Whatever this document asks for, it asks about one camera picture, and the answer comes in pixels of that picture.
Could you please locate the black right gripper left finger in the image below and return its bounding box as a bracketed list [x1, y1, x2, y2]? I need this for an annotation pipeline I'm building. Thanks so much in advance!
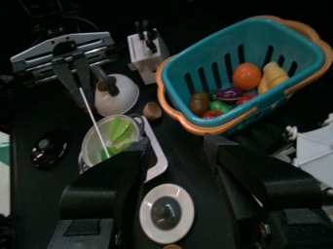
[59, 137, 152, 249]

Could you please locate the white toy tray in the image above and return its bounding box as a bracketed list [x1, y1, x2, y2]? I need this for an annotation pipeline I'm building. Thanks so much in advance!
[136, 115, 170, 183]

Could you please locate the white toy rack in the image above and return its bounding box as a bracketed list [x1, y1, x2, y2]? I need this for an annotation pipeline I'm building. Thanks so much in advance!
[277, 112, 333, 192]

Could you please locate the yellow toy banana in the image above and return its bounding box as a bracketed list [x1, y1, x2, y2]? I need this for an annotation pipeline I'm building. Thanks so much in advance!
[257, 61, 292, 95]

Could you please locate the white toy pot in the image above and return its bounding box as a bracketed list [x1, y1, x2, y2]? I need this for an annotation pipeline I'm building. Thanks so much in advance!
[76, 113, 148, 173]

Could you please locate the brown toy egg half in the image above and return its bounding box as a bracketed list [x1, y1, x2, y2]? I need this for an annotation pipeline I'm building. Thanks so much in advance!
[142, 101, 164, 123]

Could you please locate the brown toy kiwi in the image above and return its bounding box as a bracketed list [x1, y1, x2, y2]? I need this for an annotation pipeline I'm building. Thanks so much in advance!
[187, 90, 213, 118]

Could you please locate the green toy pepper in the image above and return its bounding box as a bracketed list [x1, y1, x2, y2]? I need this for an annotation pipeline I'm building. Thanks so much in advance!
[210, 99, 234, 115]

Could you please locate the red toy tomato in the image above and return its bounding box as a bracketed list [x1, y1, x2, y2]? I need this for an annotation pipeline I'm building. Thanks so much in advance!
[235, 92, 258, 106]

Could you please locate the black toy knife handle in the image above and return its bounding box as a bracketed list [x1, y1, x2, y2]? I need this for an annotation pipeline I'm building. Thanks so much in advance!
[144, 38, 159, 54]
[132, 20, 146, 42]
[140, 19, 159, 42]

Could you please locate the white pan with dark handle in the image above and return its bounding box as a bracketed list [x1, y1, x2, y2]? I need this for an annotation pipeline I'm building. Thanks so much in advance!
[90, 63, 142, 118]

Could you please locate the orange toy fruit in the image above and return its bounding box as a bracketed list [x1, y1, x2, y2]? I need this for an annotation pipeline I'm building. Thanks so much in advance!
[231, 61, 262, 91]

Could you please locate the red toy strawberry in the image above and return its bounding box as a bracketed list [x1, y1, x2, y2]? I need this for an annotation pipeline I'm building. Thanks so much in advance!
[202, 109, 225, 120]

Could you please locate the purple toy eggplant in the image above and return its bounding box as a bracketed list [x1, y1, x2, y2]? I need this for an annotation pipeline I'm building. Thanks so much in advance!
[214, 86, 245, 102]

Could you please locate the white lid with grey knob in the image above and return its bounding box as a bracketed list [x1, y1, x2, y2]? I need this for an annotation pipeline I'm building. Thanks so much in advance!
[138, 183, 197, 245]

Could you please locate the teal basket with orange rim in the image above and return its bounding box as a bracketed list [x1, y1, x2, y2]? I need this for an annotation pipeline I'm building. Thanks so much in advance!
[155, 15, 333, 137]

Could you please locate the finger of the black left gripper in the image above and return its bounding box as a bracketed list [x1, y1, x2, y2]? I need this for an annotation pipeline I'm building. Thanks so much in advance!
[51, 56, 87, 109]
[71, 52, 96, 105]

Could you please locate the green toy lettuce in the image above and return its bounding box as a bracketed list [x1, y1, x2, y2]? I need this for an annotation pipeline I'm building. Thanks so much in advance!
[99, 116, 136, 160]

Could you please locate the black round lid with knob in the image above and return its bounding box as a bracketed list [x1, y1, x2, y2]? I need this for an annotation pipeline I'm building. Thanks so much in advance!
[28, 130, 71, 171]

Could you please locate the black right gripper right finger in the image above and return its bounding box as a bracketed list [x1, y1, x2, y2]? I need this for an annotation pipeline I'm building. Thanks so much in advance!
[203, 133, 325, 249]

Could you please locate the white toy knife block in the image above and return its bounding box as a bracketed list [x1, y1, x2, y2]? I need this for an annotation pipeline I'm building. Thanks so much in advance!
[126, 28, 171, 86]

